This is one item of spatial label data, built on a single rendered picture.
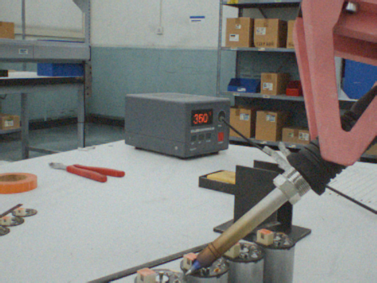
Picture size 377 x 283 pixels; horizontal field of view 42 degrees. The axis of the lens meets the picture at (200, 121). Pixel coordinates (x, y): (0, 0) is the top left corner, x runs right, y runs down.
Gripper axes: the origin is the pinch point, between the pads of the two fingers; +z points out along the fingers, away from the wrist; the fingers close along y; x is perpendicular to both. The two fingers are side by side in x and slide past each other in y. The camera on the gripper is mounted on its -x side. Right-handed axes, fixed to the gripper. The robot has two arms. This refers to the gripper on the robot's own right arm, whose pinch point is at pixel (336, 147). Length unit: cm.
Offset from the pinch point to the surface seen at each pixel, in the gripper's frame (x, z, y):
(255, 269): -2.2, 7.1, -2.3
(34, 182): -28.5, 9.8, -33.4
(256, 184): -2.9, 2.8, -21.4
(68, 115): -240, -16, -569
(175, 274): -6.0, 7.9, 0.6
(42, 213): -23.3, 11.5, -25.4
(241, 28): -45, -135, -434
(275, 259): -1.2, 6.5, -4.1
